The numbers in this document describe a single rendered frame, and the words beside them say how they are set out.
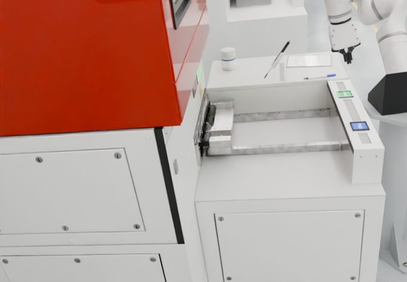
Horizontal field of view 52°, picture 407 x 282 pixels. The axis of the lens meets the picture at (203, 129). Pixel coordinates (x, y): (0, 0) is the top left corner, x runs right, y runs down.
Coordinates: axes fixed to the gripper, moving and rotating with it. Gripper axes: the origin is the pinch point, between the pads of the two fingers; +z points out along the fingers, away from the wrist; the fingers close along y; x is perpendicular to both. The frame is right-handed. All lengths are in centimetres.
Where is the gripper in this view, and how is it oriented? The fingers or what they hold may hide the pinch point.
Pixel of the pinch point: (347, 57)
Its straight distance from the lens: 171.1
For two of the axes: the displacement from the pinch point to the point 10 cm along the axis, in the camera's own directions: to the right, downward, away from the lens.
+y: 9.4, -2.4, -2.5
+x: 1.0, -5.0, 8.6
